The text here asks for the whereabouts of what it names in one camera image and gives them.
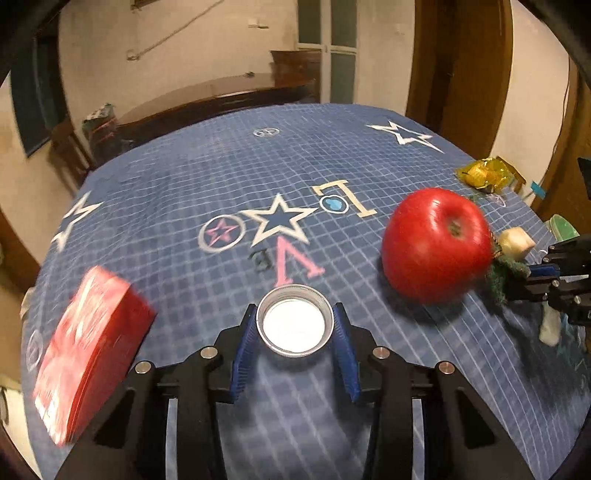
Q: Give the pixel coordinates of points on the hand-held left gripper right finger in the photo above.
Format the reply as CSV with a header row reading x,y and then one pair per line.
x,y
346,355

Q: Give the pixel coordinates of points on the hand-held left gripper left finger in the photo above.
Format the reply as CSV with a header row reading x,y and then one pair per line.
x,y
242,350

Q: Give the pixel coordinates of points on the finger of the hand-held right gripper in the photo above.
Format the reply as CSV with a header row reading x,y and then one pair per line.
x,y
568,297
572,256

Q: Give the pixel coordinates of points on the silver metal jar lid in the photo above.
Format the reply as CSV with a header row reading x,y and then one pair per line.
x,y
295,323

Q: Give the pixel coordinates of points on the green scrap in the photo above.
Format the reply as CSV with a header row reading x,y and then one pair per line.
x,y
501,279

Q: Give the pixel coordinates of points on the pale green plastic object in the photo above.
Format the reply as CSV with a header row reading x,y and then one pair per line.
x,y
561,227

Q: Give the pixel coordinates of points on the beige sponge block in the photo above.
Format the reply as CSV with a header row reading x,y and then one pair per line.
x,y
515,243

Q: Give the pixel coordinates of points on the blue paper tag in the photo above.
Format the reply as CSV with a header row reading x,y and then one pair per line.
x,y
538,189

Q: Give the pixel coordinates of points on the yellow plastic wrapper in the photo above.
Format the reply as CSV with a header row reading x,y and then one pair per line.
x,y
485,174

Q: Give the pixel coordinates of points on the red apple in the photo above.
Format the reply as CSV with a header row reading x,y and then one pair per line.
x,y
429,249

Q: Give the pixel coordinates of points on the red cardboard box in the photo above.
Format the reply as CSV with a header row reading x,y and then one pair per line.
x,y
87,350

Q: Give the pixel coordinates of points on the dark wooden dining table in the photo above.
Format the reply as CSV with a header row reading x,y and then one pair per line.
x,y
207,104

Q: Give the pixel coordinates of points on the plain wooden chair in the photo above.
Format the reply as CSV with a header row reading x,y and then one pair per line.
x,y
69,147

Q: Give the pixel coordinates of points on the carved wooden chair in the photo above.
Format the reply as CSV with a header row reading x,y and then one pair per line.
x,y
295,69

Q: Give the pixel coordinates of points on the frosted glass door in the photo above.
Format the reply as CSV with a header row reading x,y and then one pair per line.
x,y
330,46

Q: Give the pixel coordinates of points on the dark window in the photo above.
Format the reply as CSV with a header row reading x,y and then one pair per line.
x,y
39,92

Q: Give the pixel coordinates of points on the brown wooden door frame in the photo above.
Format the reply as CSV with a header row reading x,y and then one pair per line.
x,y
461,69

